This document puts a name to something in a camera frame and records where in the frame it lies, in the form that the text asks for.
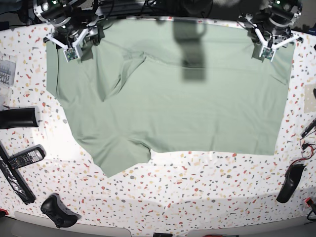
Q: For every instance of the light green T-shirt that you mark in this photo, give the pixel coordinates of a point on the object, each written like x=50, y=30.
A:
x=174, y=86

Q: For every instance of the black probe with cable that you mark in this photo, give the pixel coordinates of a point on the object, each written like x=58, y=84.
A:
x=308, y=129

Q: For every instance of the long black flat bar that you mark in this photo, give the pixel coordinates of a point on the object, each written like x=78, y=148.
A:
x=15, y=180

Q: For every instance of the black game controller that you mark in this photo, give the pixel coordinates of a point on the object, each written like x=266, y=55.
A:
x=54, y=212

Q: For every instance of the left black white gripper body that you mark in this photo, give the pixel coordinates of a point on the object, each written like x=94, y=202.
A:
x=270, y=28

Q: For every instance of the small red clip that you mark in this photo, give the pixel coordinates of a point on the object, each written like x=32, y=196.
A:
x=309, y=201

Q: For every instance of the black cylindrical tube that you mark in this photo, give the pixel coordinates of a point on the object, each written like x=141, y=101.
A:
x=18, y=118

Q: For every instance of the black curved handheld device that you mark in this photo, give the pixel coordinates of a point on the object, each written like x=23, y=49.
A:
x=292, y=179

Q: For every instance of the beige perforated pad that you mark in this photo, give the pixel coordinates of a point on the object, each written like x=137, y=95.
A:
x=310, y=98

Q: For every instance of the black TV remote control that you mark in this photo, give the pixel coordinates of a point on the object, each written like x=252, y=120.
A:
x=27, y=157

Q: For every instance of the clear plastic parts box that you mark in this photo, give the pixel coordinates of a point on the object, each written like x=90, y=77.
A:
x=7, y=69

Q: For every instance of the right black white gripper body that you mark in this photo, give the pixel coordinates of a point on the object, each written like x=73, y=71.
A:
x=72, y=25

